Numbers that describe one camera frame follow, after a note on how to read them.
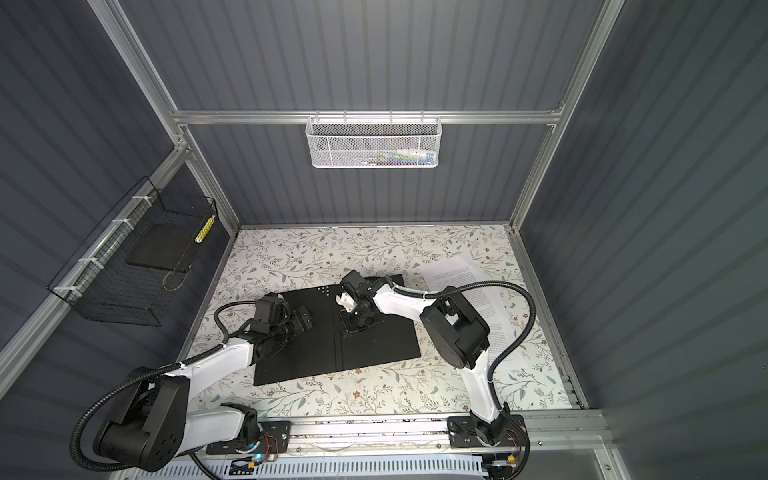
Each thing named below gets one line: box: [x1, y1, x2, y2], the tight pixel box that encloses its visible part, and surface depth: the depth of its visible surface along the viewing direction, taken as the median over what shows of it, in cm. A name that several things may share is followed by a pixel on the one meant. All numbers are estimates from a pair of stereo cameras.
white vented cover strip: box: [122, 455, 488, 480], surface depth 72 cm
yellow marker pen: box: [194, 214, 216, 243], surface depth 82 cm
